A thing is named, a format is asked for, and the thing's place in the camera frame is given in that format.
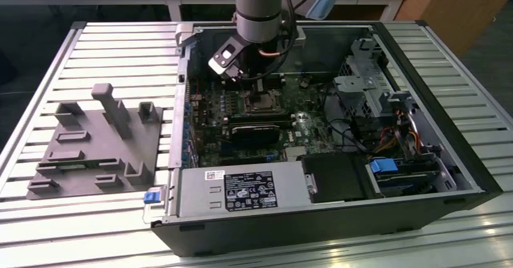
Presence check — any silver CPU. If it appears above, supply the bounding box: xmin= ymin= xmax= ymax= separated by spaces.
xmin=255 ymin=95 xmax=279 ymax=109

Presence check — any black RAM slot row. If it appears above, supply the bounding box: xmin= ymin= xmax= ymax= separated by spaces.
xmin=228 ymin=114 xmax=294 ymax=126
xmin=264 ymin=75 xmax=287 ymax=90

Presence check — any CPU socket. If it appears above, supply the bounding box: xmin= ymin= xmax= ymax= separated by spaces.
xmin=243 ymin=90 xmax=288 ymax=116

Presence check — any black graphics card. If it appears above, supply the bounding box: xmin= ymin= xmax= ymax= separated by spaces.
xmin=228 ymin=123 xmax=283 ymax=148

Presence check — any green motherboard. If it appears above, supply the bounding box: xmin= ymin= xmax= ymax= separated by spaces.
xmin=188 ymin=72 xmax=346 ymax=168

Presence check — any metal drive cage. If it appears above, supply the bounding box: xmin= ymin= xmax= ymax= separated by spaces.
xmin=332 ymin=38 xmax=418 ymax=118

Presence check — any silver chipset heatsink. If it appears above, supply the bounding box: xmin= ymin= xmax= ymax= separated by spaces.
xmin=283 ymin=147 xmax=307 ymax=161

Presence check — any black plastic shroud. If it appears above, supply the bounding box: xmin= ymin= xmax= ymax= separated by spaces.
xmin=300 ymin=153 xmax=382 ymax=204

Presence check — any grey power supply unit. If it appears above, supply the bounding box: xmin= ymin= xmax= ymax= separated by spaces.
xmin=176 ymin=161 xmax=314 ymax=218

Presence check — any hard disk in blue carrier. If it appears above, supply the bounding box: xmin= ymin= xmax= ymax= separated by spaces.
xmin=367 ymin=158 xmax=440 ymax=196

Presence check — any grey parts rack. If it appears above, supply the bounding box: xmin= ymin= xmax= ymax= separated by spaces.
xmin=24 ymin=83 xmax=166 ymax=201

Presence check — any blue case latch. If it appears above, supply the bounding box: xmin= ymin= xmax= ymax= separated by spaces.
xmin=143 ymin=186 xmax=168 ymax=204

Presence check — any wooden cabinet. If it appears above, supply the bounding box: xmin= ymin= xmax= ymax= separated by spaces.
xmin=395 ymin=0 xmax=513 ymax=57

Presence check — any black PC case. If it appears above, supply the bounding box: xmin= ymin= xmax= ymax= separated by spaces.
xmin=150 ymin=20 xmax=504 ymax=258

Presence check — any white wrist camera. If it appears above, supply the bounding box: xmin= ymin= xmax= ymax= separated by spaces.
xmin=207 ymin=35 xmax=247 ymax=81

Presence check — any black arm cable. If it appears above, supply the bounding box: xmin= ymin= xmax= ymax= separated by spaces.
xmin=244 ymin=0 xmax=306 ymax=81

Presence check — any black wire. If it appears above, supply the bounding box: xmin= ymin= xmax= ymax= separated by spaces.
xmin=328 ymin=120 xmax=372 ymax=154

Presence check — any orange and yellow wire bundle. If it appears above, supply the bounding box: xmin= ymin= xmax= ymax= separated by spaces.
xmin=375 ymin=129 xmax=424 ymax=154

